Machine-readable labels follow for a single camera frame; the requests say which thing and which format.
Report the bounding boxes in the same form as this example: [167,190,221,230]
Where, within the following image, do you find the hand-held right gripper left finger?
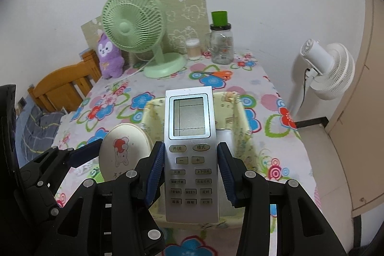
[33,142,167,256]

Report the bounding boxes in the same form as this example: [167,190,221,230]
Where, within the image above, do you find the beige printed board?
[81,0,209,67]

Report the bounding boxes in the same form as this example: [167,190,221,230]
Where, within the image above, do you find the orange handled scissors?
[192,70,233,79]

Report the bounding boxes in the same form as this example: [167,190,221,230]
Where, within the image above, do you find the green desk fan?
[102,0,188,78]

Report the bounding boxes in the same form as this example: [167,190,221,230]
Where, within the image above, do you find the clear cotton swab container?
[185,38,201,61]

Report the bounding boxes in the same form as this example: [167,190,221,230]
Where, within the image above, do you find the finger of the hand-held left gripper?
[18,138,104,232]

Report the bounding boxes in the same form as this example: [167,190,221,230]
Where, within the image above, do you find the purple plush toy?
[96,32,124,79]

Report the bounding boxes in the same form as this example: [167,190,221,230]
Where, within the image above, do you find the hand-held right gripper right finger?
[216,141,348,256]

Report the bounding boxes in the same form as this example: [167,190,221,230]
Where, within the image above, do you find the grey plaid bedding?
[15,104,65,168]

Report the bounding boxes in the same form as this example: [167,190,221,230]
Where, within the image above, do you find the white fan cable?
[120,60,155,78]

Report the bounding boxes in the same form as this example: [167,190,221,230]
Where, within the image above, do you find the yellow printed fabric basket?
[140,90,258,228]

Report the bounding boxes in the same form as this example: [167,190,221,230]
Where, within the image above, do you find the glass jar with green lid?
[209,11,235,65]

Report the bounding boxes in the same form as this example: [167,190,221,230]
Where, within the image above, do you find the white standing fan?
[289,38,356,119]

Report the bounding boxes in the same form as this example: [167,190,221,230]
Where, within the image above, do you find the black fan cable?
[303,67,312,101]

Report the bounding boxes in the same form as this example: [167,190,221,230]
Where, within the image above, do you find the round white cartoon case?
[98,123,152,181]

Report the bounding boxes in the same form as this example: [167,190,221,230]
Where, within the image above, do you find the beige wardrobe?
[325,0,384,219]

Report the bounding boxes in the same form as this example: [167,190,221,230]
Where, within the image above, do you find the silver remote control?
[164,86,221,223]

